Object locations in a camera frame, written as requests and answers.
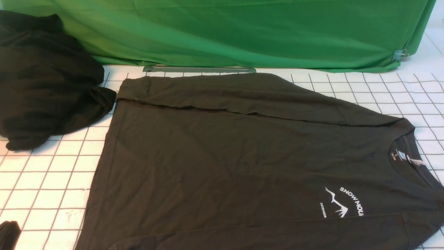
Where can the gray long-sleeved shirt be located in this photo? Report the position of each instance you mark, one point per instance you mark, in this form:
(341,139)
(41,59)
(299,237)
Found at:
(254,162)

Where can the green backdrop cloth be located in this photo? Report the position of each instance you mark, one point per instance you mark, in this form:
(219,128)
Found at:
(327,35)

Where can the black garment pile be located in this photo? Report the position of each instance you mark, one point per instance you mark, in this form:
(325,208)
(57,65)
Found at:
(49,84)

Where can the black cloth corner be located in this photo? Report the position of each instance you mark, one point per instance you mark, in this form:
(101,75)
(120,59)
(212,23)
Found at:
(9,234)

